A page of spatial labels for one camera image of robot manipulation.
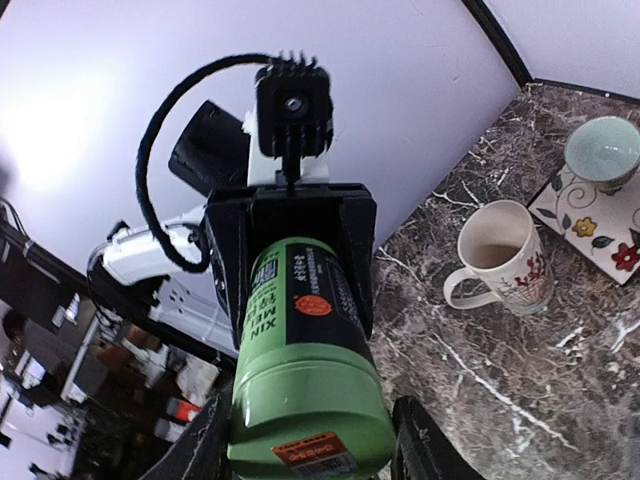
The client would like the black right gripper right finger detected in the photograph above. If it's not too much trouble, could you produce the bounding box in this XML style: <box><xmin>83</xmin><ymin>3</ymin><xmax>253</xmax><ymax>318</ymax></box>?
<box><xmin>392</xmin><ymin>396</ymin><xmax>484</xmax><ymax>480</ymax></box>

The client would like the square floral ceramic plate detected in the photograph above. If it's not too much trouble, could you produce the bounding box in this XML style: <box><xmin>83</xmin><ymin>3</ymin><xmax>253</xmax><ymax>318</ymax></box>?
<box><xmin>528</xmin><ymin>166</ymin><xmax>639</xmax><ymax>285</ymax></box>

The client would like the black corner frame post left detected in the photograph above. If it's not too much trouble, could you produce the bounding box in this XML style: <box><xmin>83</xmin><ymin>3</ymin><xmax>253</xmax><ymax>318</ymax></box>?
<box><xmin>462</xmin><ymin>0</ymin><xmax>533</xmax><ymax>88</ymax></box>

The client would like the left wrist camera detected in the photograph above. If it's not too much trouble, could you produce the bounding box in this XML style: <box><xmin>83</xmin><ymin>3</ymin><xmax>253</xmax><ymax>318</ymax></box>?
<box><xmin>243</xmin><ymin>53</ymin><xmax>333</xmax><ymax>186</ymax></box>

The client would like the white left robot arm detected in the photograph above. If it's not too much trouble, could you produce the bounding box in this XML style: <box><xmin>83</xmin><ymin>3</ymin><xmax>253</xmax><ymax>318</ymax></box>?
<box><xmin>88</xmin><ymin>101</ymin><xmax>377</xmax><ymax>359</ymax></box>

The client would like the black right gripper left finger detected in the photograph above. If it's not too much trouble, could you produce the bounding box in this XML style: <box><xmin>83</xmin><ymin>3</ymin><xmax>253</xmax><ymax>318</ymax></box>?
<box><xmin>141</xmin><ymin>394</ymin><xmax>233</xmax><ymax>480</ymax></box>

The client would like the green pill bottle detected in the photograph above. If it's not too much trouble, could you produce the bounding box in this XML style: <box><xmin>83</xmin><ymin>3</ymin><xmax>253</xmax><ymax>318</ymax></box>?
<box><xmin>227</xmin><ymin>237</ymin><xmax>396</xmax><ymax>479</ymax></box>

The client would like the beige ceramic mug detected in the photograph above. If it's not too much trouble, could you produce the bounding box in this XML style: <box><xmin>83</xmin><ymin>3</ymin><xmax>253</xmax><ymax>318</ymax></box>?
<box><xmin>443</xmin><ymin>200</ymin><xmax>554</xmax><ymax>315</ymax></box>

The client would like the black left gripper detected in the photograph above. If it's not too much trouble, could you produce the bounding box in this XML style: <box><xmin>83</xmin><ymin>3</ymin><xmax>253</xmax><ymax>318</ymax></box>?
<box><xmin>204</xmin><ymin>183</ymin><xmax>377</xmax><ymax>347</ymax></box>

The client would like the celadon bowl on plate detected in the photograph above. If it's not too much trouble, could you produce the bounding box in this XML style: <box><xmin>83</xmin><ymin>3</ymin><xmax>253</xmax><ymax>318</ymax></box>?
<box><xmin>564</xmin><ymin>116</ymin><xmax>639</xmax><ymax>194</ymax></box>

